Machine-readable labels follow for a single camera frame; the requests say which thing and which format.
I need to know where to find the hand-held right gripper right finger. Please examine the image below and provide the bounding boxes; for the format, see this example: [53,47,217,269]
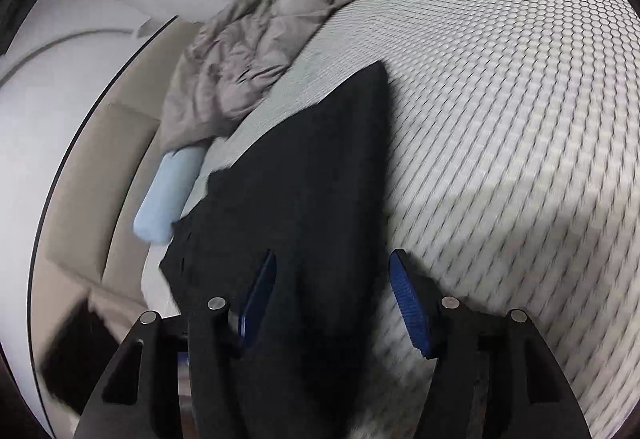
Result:
[389,250,593,439]

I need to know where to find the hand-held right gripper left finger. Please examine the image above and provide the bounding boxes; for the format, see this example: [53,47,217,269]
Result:
[75,250,277,439]

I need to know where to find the black pants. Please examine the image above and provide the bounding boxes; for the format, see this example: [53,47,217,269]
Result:
[159,60,401,439]

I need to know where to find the person's left forearm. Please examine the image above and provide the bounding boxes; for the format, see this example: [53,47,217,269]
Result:
[132,146,206,246]

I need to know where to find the dark cloth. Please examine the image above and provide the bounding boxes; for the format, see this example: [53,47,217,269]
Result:
[40,299,136,420]

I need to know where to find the grey quilted comforter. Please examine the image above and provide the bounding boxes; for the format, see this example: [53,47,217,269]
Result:
[160,0,501,152]

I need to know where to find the bed with honeycomb patterned mattress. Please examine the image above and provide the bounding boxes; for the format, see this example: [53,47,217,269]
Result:
[140,0,640,439]

